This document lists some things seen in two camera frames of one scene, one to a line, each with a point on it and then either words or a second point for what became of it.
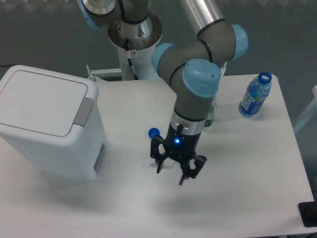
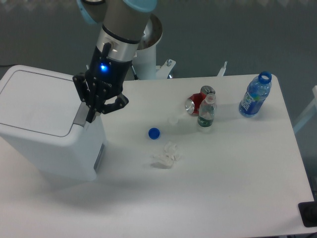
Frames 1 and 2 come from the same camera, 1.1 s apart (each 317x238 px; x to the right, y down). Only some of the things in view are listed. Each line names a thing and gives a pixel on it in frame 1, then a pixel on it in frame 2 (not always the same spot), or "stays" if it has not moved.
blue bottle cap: x=153 y=131 stays
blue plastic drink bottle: x=258 y=89 stays
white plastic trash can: x=54 y=121 stays
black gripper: x=181 y=146 to x=107 y=75
